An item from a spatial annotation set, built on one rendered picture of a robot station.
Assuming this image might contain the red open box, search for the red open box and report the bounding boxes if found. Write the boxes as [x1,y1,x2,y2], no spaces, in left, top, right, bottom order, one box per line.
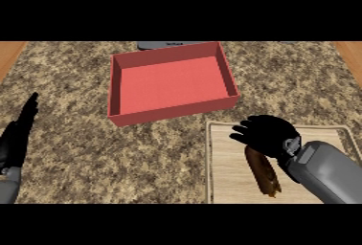
[108,41,243,127]

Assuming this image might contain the grey flat appliance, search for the grey flat appliance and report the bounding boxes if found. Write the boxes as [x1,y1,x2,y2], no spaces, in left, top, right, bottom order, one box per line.
[136,41,206,51]

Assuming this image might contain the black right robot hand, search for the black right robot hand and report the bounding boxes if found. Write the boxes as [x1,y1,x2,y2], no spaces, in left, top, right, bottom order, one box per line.
[229,114,302,160]

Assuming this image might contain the pale wooden tray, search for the pale wooden tray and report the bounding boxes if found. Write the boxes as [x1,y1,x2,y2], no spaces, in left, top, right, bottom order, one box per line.
[206,121,357,205]

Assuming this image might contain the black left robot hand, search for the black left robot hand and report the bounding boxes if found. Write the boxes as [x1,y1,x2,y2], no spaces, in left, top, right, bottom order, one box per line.
[0,92,42,169]

